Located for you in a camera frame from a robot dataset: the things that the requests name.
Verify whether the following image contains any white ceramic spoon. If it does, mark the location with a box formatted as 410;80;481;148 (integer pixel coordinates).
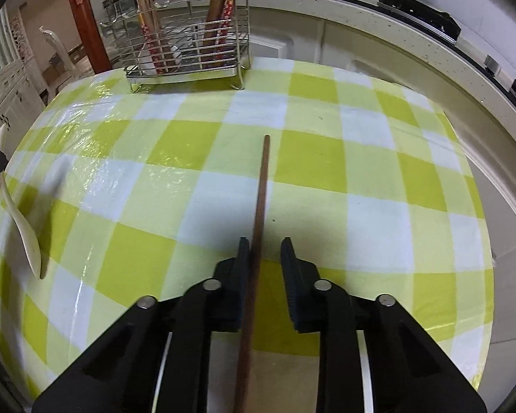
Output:
0;122;43;281

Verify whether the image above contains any dark wooden chopstick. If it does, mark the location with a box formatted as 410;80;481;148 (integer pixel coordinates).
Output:
136;0;168;75
233;134;271;413
133;0;178;74

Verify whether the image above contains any light wooden chopstick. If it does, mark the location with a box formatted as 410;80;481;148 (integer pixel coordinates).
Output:
216;0;235;61

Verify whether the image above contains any white kitchen cabinet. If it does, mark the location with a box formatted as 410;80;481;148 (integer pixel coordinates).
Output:
0;8;44;155

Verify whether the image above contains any white dining chair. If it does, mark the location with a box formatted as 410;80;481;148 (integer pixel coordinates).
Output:
39;26;82;81

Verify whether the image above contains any green checkered tablecloth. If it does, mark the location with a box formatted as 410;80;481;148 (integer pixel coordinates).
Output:
0;58;494;412

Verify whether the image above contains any wooden chopstick in rack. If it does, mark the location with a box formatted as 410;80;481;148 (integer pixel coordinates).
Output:
201;0;225;69

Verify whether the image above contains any red wooden door frame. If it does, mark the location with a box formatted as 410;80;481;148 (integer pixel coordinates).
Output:
68;0;112;74

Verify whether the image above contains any wire utensil rack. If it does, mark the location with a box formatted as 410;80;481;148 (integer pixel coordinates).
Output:
101;0;251;91

